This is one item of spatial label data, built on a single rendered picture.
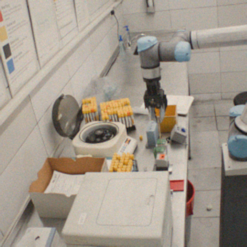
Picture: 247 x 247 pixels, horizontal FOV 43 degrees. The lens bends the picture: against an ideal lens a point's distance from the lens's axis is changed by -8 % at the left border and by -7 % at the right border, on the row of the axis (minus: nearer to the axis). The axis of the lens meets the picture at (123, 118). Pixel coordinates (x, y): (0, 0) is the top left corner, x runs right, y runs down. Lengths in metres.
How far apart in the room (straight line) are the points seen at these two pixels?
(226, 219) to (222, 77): 2.47
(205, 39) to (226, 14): 2.44
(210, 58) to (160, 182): 2.93
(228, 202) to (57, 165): 0.83
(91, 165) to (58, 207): 0.26
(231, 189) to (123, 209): 0.75
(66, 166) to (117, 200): 0.59
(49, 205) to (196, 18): 2.81
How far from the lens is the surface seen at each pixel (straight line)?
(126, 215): 0.91
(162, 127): 1.77
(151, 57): 1.20
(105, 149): 1.54
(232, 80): 3.95
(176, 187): 1.42
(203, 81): 3.92
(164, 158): 1.47
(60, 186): 1.46
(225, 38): 1.26
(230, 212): 1.66
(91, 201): 0.97
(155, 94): 1.26
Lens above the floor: 1.82
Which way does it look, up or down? 28 degrees down
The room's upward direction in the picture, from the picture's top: 10 degrees counter-clockwise
